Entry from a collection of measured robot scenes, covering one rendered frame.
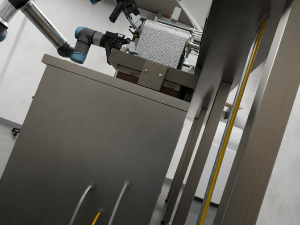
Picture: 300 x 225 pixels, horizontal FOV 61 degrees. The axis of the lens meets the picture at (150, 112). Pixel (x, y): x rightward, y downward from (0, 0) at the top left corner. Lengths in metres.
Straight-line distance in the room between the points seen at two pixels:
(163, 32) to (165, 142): 0.62
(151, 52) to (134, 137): 0.51
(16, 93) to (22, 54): 0.77
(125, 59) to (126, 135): 0.34
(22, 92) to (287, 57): 5.15
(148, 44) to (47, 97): 0.58
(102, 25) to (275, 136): 5.02
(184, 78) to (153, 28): 0.41
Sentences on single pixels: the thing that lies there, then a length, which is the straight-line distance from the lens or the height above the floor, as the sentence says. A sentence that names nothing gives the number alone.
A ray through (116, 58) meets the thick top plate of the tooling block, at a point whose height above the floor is 0.99.
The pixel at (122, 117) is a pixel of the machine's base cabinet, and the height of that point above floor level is 0.76.
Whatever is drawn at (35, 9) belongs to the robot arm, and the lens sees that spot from 1.43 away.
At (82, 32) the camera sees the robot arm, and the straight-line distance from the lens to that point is 1.44.
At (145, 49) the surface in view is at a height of 1.13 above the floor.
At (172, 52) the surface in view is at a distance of 1.35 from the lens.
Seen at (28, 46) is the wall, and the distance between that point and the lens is 5.63.
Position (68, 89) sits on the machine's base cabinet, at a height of 0.79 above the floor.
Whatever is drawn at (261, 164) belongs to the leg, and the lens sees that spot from 0.52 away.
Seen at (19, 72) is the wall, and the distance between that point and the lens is 5.56.
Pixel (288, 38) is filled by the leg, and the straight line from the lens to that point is 0.58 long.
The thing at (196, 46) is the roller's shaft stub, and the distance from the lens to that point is 1.41.
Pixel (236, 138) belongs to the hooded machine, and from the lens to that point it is 4.44.
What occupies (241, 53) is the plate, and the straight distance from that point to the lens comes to 1.07.
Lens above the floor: 0.73
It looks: 5 degrees up
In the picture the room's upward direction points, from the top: 20 degrees clockwise
